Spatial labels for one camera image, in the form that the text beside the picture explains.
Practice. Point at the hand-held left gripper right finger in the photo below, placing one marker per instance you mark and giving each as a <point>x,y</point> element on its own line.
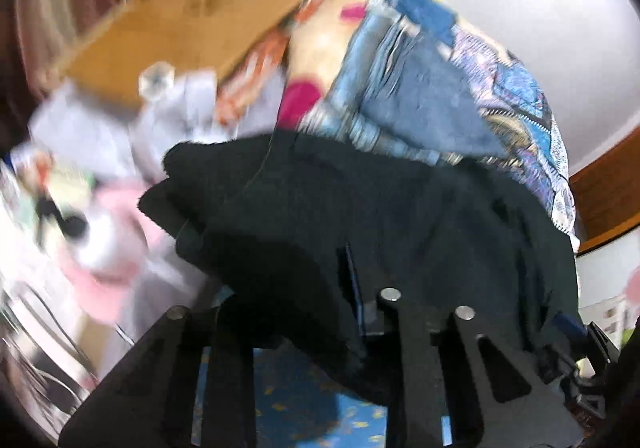
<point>400,328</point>

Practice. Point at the pink and white plush toy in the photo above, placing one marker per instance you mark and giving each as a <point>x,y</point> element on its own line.
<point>100,248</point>

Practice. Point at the pile of white papers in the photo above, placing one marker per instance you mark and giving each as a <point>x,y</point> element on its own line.
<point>125,123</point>

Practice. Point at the blue jeans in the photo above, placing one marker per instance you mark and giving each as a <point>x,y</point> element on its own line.
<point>425,93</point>

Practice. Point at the striped curtain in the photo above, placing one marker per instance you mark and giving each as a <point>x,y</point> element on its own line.
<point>55,3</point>

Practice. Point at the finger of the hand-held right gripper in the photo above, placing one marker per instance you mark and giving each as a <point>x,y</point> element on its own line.
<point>575,333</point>

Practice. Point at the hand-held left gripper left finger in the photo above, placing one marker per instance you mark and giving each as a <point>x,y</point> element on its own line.
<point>220,378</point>

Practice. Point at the wooden wardrobe with heart doors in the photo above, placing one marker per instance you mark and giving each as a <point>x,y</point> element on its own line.
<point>615,293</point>

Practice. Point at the patchwork patterned blanket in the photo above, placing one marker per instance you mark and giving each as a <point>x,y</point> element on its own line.
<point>500,88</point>

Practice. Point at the black pants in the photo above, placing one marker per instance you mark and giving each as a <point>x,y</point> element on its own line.
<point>350,228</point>

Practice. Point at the bamboo lap desk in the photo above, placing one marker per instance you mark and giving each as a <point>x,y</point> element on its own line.
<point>185,33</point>

